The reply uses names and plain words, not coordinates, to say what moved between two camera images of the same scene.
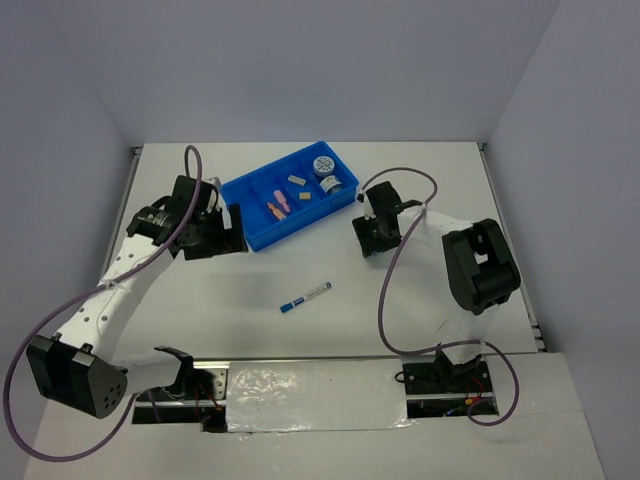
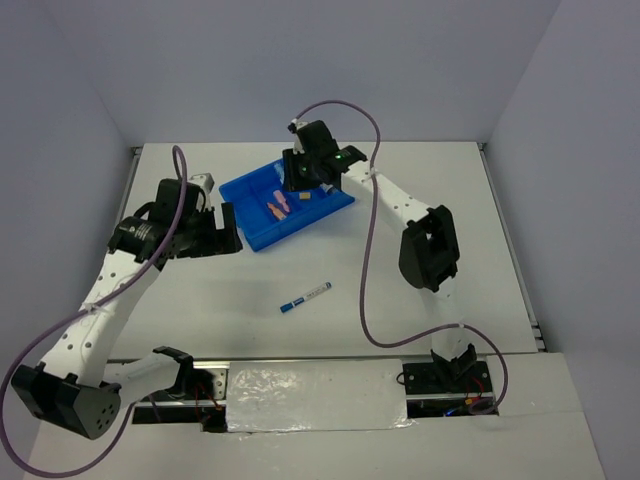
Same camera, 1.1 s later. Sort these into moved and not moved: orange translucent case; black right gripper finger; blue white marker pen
Moved: black right gripper finger
Not moved: orange translucent case; blue white marker pen
